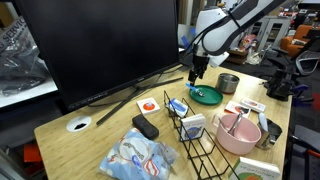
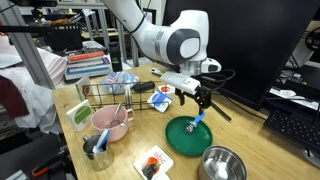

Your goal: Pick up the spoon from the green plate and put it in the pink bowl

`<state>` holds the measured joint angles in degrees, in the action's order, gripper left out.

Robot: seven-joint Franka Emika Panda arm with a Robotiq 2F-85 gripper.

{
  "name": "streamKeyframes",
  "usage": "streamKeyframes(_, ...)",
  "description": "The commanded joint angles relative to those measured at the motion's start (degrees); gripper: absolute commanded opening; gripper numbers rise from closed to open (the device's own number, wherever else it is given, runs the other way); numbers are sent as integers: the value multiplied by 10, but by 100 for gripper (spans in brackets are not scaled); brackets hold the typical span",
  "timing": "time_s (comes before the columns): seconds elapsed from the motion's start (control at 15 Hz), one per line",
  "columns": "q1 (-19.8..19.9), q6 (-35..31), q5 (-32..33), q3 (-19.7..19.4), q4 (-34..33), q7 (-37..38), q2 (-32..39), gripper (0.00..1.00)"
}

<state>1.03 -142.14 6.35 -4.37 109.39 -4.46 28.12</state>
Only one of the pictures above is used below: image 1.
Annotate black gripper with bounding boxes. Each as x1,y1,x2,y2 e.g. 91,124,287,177
187,49,211,87

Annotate blue handled spoon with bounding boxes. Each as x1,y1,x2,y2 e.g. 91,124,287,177
184,82,206,98

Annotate green plate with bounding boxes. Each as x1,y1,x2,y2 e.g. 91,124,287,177
188,84,224,107

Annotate slim steel spoon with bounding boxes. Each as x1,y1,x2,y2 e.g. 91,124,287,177
211,114,231,134

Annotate pink bowl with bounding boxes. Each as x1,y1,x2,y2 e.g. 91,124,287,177
215,113,263,156

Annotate stainless steel cup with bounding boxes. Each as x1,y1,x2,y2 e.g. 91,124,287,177
215,72,241,95

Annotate small blue white box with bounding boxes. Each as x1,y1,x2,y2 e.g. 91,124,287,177
166,97,190,119

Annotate wooden crate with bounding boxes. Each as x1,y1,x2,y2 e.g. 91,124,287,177
226,48,250,66

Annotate white box with orange border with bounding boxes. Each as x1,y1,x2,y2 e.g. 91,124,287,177
223,100,252,119

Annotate white box with blue print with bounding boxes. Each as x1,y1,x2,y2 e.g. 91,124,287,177
179,113,207,143

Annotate white card with orange circle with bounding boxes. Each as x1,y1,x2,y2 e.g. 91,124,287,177
136,97,161,116

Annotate white flat card box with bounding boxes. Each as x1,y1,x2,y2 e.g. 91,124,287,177
240,98,267,114

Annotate black monitor stand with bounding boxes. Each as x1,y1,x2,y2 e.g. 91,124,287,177
95,76,185,127

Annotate black rectangular eraser block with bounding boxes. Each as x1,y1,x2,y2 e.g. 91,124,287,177
131,113,160,141

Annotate grey white cabinet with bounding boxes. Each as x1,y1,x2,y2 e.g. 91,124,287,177
247,14,291,55

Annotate shiny steel pitcher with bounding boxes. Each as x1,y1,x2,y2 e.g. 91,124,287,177
255,117,283,150

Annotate blue white plastic bag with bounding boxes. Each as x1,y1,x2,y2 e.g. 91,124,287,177
97,127,180,180

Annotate large black computer monitor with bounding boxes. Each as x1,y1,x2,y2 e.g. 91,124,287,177
14,0,181,111

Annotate green white carton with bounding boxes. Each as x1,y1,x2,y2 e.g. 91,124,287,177
227,156,282,180

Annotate orange sofa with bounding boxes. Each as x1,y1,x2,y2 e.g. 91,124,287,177
279,23,316,58

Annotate black mesh office chair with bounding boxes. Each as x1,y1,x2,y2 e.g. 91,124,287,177
265,27,320,78

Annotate black plastic bag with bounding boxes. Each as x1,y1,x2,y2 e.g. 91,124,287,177
0,42,52,98

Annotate black wire rack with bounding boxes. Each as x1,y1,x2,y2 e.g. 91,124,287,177
162,90,241,180

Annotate pale blue utensil handle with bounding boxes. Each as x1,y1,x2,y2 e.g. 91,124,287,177
258,112,269,133

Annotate black table clamp mount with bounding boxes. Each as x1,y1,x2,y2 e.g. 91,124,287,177
265,67,295,102

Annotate white round cable grommet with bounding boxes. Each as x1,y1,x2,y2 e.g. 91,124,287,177
65,115,92,133

